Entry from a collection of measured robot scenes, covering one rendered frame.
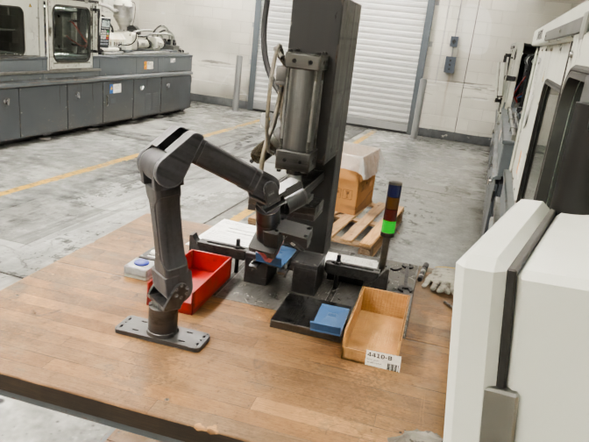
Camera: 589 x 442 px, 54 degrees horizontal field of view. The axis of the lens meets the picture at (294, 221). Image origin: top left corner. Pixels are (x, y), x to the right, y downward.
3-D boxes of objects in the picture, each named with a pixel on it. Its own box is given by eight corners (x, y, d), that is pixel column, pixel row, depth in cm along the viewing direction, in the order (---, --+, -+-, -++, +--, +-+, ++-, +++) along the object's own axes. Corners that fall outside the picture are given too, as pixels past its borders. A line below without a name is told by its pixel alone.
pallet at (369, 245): (301, 200, 566) (302, 186, 561) (401, 222, 534) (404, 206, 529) (245, 234, 458) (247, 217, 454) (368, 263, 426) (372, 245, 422)
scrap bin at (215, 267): (145, 304, 140) (146, 282, 138) (190, 268, 163) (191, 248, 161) (192, 316, 137) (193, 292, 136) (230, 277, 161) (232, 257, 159)
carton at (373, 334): (339, 361, 126) (344, 330, 124) (358, 313, 150) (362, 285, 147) (399, 375, 124) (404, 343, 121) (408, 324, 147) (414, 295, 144)
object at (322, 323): (308, 332, 131) (309, 321, 131) (322, 304, 146) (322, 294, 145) (338, 339, 130) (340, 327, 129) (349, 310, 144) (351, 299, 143)
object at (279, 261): (253, 262, 149) (255, 252, 148) (272, 244, 163) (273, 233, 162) (279, 269, 147) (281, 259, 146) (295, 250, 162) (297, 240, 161)
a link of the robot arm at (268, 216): (273, 208, 142) (273, 188, 136) (288, 222, 139) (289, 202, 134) (251, 221, 138) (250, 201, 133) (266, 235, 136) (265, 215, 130)
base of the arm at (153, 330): (130, 287, 131) (113, 299, 124) (213, 305, 126) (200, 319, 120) (130, 318, 133) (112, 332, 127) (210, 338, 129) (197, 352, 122)
